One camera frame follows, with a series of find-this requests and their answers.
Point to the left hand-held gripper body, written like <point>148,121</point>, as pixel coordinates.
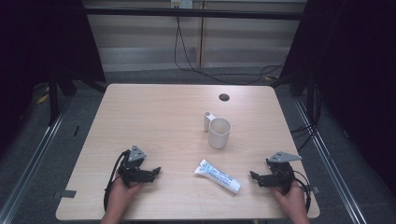
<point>132,172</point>

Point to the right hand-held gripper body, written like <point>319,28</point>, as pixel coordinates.
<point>283,174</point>

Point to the white toothpaste tube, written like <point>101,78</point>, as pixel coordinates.
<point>218,176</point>

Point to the person's left hand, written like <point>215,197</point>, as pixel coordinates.
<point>118,199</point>

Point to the person's right hand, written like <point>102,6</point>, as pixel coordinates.
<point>294,202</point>

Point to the grey tape strip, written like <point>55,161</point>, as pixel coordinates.
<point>65,193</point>
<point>315,189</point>

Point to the small black floor tape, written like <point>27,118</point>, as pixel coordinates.
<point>76,130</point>

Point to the black metal stand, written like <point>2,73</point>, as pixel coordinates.
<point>53,99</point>

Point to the yellow floor object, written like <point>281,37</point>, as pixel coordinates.
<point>43,98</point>

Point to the black curtain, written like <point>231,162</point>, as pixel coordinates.
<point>40,40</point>
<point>358,77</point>

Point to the metal floor rail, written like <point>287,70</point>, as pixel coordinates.
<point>34,158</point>
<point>330,161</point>

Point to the black horizontal frame bar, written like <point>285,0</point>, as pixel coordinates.
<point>186,13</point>

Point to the white wall socket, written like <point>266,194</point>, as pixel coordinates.
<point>182,3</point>

